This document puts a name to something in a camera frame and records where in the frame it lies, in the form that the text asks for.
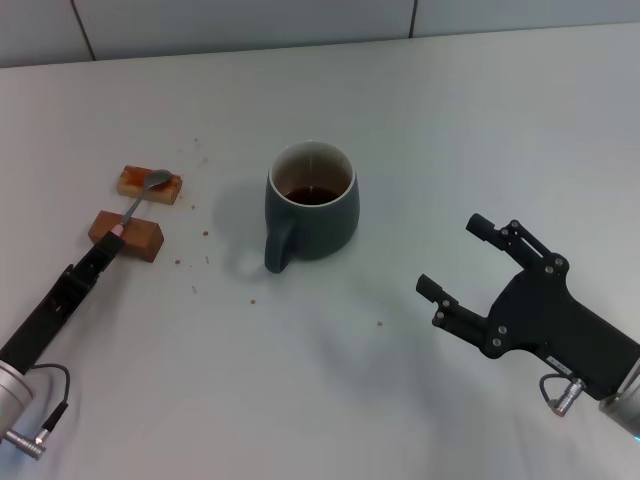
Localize gripper cable with connector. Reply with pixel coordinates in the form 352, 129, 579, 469
2, 363, 72, 449
538, 372, 587, 416

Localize right gripper cable with connector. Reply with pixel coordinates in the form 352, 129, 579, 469
538, 372, 587, 416

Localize dark brown wooden block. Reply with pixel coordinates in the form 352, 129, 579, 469
88, 210, 165, 263

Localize pink-handled metal spoon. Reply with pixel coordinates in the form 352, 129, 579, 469
110, 169, 174, 237

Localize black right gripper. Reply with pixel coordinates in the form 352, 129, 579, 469
415, 213, 640, 402

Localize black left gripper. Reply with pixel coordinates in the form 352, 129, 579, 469
0, 233, 126, 374

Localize left gripper cable with connector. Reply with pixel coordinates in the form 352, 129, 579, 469
2, 363, 72, 449

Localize grey-green ceramic mug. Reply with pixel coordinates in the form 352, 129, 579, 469
263, 139, 360, 275

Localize light wooden block, red stain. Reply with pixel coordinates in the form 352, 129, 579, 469
116, 164, 185, 206

